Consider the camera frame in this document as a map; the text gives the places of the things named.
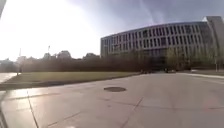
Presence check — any row of trees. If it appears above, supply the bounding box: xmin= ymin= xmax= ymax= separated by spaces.
xmin=0 ymin=44 xmax=224 ymax=74

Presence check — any round manhole cover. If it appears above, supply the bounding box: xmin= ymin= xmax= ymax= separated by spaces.
xmin=103 ymin=86 xmax=128 ymax=93

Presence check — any grass lawn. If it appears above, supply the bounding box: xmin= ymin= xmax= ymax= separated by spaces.
xmin=0 ymin=71 xmax=141 ymax=88

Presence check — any grey concrete slab pavement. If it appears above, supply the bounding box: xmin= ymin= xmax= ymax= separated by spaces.
xmin=0 ymin=72 xmax=224 ymax=128

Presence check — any curved grey glass building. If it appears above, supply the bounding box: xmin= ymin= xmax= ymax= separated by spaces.
xmin=99 ymin=15 xmax=224 ymax=69

